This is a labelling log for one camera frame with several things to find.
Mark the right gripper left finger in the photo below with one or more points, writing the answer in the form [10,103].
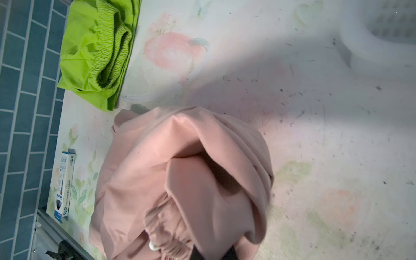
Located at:
[195,254]

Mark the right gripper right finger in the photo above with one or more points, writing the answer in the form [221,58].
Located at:
[231,254]

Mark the pink shorts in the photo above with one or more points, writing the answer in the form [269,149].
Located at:
[182,180]

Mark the lime green shorts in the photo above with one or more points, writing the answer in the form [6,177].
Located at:
[96,49]

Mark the blue white card label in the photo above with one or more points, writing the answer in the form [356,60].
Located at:
[64,186]

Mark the white plastic laundry basket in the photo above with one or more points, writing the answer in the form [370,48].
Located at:
[381,37]

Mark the aluminium front rail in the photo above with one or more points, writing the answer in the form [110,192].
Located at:
[51,242]

